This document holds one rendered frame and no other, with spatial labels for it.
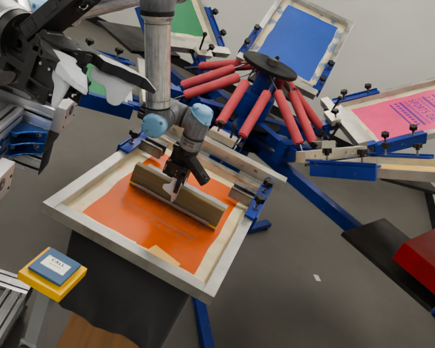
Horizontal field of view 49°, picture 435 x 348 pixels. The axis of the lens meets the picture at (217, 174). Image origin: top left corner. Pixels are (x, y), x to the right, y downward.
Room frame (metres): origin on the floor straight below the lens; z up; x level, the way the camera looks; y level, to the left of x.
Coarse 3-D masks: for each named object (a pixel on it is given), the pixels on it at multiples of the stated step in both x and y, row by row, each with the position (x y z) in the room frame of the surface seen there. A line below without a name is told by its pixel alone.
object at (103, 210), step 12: (168, 156) 1.81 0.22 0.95; (120, 180) 1.48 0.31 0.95; (192, 180) 1.71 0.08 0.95; (108, 192) 1.38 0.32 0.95; (120, 192) 1.41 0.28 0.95; (96, 204) 1.29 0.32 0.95; (108, 204) 1.32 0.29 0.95; (96, 216) 1.23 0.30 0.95; (108, 216) 1.26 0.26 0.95; (120, 216) 1.28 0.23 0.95; (132, 216) 1.31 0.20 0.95; (120, 228) 1.23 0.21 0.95; (132, 228) 1.25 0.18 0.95; (144, 228) 1.28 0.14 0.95
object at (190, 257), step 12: (216, 180) 1.79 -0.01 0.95; (204, 192) 1.66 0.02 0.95; (216, 192) 1.70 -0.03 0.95; (228, 192) 1.74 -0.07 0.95; (228, 204) 1.65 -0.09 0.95; (228, 216) 1.57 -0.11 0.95; (156, 228) 1.31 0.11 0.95; (204, 228) 1.43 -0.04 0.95; (216, 228) 1.46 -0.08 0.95; (144, 240) 1.22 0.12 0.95; (156, 240) 1.25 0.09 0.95; (168, 240) 1.27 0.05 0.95; (204, 240) 1.36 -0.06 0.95; (168, 252) 1.22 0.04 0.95; (180, 252) 1.24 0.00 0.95; (192, 252) 1.27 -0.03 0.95; (204, 252) 1.30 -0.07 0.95; (180, 264) 1.19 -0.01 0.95; (192, 264) 1.21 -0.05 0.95
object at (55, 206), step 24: (168, 144) 1.87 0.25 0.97; (96, 168) 1.43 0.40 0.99; (216, 168) 1.84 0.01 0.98; (72, 192) 1.25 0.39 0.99; (72, 216) 1.14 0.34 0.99; (96, 240) 1.12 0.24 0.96; (120, 240) 1.13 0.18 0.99; (240, 240) 1.40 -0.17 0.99; (144, 264) 1.10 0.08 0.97; (168, 264) 1.12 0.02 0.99; (192, 288) 1.08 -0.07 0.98; (216, 288) 1.11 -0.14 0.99
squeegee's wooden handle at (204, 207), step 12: (144, 168) 1.47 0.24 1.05; (132, 180) 1.47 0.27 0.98; (144, 180) 1.46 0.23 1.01; (156, 180) 1.46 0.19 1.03; (168, 180) 1.46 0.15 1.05; (156, 192) 1.46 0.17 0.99; (180, 192) 1.44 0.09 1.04; (192, 192) 1.45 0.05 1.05; (180, 204) 1.44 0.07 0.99; (192, 204) 1.44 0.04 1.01; (204, 204) 1.43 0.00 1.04; (216, 204) 1.44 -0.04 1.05; (204, 216) 1.43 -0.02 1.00; (216, 216) 1.43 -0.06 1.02
